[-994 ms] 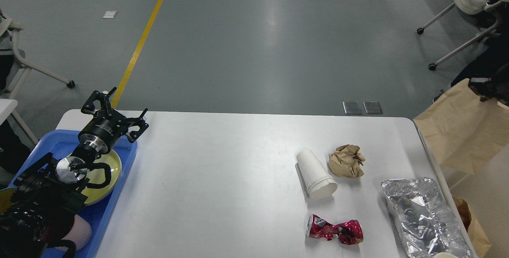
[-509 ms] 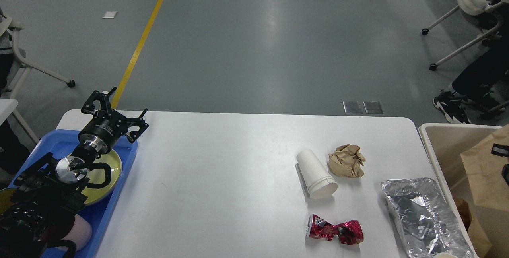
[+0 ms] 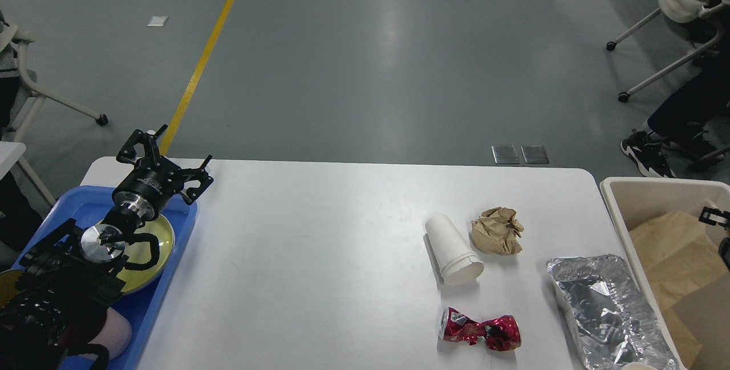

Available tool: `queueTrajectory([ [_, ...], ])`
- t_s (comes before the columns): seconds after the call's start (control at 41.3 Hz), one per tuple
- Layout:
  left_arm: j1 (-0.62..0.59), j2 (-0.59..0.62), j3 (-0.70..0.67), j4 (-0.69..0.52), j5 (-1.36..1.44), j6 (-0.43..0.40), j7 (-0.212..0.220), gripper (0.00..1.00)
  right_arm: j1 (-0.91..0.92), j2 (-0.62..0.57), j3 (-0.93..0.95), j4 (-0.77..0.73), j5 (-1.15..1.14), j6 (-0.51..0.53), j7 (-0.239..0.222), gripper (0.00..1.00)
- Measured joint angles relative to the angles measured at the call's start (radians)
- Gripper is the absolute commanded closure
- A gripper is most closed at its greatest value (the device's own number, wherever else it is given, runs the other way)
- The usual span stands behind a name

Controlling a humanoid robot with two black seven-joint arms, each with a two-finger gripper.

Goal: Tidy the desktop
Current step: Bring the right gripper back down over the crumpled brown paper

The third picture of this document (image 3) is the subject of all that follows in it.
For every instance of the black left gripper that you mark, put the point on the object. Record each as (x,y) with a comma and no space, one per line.
(144,193)

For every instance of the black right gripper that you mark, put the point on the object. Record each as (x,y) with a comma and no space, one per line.
(717,217)

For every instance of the brown paper bag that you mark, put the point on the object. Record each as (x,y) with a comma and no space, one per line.
(680,258)

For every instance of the pink mug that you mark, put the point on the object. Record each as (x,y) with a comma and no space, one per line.
(111,330)

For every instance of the brown paper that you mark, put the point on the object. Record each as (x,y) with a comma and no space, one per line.
(497,231)

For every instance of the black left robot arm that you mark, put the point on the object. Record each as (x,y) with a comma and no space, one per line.
(86,290)

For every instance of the person in dark jeans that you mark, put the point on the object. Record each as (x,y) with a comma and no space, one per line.
(679,121)

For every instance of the blue plastic tray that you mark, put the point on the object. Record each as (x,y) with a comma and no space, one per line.
(88,204)

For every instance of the white paper scrap on floor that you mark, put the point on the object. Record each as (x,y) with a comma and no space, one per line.
(157,21)

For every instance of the white side table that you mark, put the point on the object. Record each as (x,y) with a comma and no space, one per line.
(10,152)

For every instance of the right metal floor plate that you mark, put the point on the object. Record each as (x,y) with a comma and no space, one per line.
(535,154)

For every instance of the metal floor plate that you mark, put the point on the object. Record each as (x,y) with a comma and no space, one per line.
(535,154)
(505,155)

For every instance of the teal mug yellow inside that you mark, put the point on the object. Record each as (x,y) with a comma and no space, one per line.
(8,290)

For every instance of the left metal floor plate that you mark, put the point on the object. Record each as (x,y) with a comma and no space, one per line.
(505,155)

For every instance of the white office chair right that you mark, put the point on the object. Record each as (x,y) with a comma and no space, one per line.
(681,13)

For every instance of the crushed red can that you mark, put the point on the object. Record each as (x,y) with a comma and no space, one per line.
(500,334)

